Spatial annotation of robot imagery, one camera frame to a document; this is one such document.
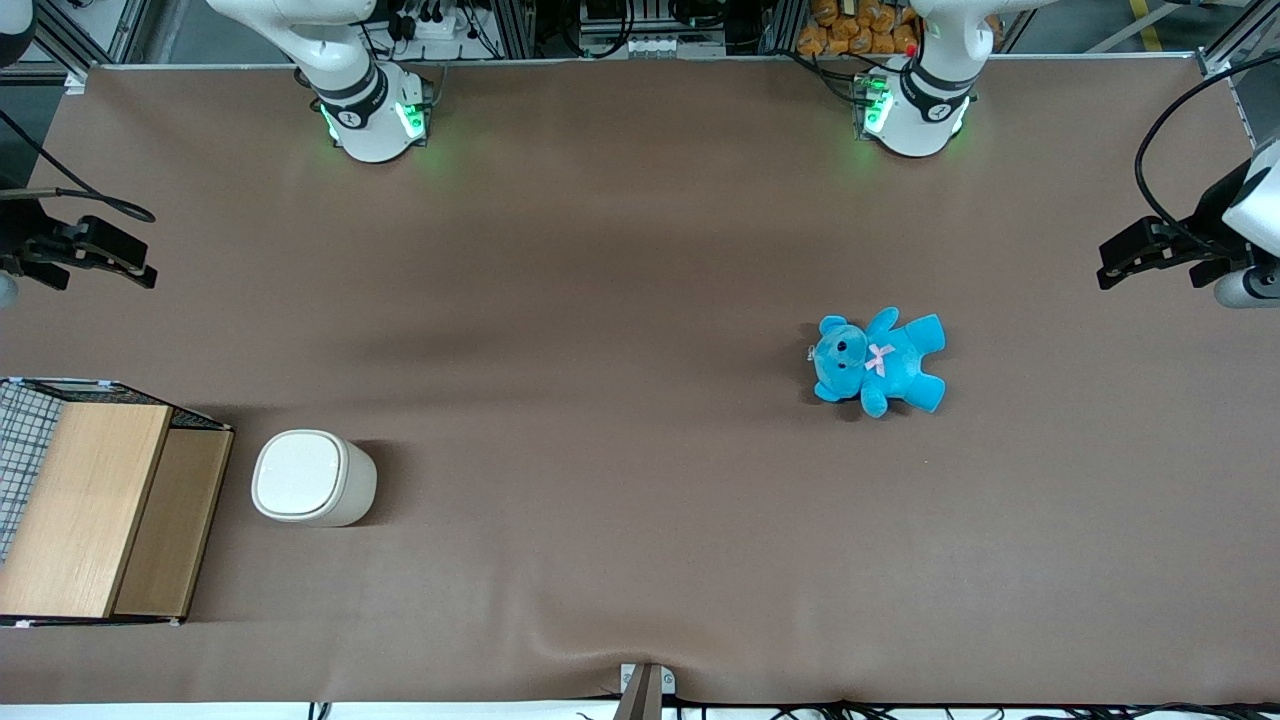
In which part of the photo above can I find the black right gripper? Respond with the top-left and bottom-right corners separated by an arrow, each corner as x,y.
0,195 -> 159,291

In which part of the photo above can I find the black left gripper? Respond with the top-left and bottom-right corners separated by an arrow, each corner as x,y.
1096,185 -> 1251,292

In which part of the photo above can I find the white trash can lid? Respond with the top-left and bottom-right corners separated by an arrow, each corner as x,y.
251,429 -> 349,517

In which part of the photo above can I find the white plastic trash can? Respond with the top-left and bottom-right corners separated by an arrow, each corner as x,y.
250,429 -> 379,529

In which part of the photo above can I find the blue teddy bear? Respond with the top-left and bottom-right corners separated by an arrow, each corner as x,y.
810,307 -> 948,420

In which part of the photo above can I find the orange packaged snacks pile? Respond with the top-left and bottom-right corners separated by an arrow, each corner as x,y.
796,0 -> 923,58

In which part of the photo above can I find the white power strip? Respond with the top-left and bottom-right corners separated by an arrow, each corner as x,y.
398,8 -> 473,43

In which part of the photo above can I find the brown table mat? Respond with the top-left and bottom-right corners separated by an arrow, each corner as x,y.
0,55 -> 1280,707

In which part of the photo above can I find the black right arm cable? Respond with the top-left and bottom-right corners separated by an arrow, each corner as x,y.
0,108 -> 158,225

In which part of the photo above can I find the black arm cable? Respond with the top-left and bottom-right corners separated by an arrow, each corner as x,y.
1134,52 -> 1280,246
0,108 -> 158,225

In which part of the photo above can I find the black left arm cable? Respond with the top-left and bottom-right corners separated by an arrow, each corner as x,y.
1134,52 -> 1280,246

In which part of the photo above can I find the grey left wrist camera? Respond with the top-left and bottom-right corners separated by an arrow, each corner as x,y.
1213,267 -> 1280,310

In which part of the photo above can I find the aluminium frame post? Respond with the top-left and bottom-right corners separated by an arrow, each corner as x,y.
30,0 -> 151,83
1195,0 -> 1280,79

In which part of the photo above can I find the wooden shelf with wire mesh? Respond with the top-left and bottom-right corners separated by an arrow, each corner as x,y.
0,377 -> 236,628

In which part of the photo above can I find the metal table edge bracket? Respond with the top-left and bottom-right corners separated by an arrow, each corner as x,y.
618,662 -> 678,720

